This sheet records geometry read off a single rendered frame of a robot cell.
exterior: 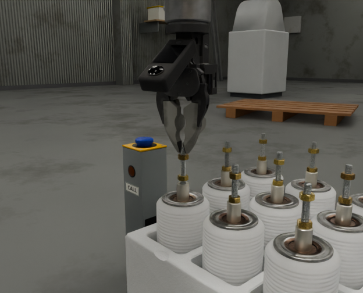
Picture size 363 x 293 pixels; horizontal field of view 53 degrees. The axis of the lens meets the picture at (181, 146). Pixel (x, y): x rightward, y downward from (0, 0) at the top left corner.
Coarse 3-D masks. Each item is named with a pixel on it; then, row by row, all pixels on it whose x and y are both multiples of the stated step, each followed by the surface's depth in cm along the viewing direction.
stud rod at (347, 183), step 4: (348, 164) 54; (348, 168) 53; (344, 172) 54; (348, 172) 53; (344, 180) 54; (348, 180) 54; (344, 184) 54; (348, 184) 54; (344, 188) 54; (348, 188) 54; (344, 192) 54; (348, 192) 54; (344, 196) 54; (348, 196) 54; (344, 204) 54
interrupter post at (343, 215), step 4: (340, 204) 55; (336, 208) 55; (340, 208) 54; (344, 208) 54; (348, 208) 54; (352, 208) 54; (336, 212) 55; (340, 212) 54; (344, 212) 54; (348, 212) 54; (336, 216) 55; (340, 216) 54; (344, 216) 54; (348, 216) 54; (336, 220) 55; (340, 220) 55; (344, 220) 54; (348, 220) 54; (344, 224) 54; (348, 224) 55
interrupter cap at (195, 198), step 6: (168, 192) 67; (174, 192) 67; (192, 192) 67; (198, 192) 67; (162, 198) 64; (168, 198) 64; (174, 198) 65; (192, 198) 65; (198, 198) 64; (168, 204) 62; (174, 204) 61; (180, 204) 61; (186, 204) 61; (192, 204) 61; (198, 204) 62
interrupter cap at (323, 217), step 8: (320, 216) 57; (328, 216) 57; (352, 216) 57; (360, 216) 57; (328, 224) 54; (336, 224) 54; (352, 224) 55; (360, 224) 54; (344, 232) 52; (352, 232) 52; (360, 232) 52
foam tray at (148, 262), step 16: (128, 240) 66; (144, 240) 64; (128, 256) 67; (144, 256) 63; (160, 256) 60; (176, 256) 59; (192, 256) 59; (128, 272) 68; (144, 272) 64; (160, 272) 60; (176, 272) 57; (192, 272) 55; (208, 272) 55; (128, 288) 69; (144, 288) 65; (160, 288) 61; (176, 288) 57; (192, 288) 54; (208, 288) 51; (224, 288) 51; (240, 288) 51; (256, 288) 51
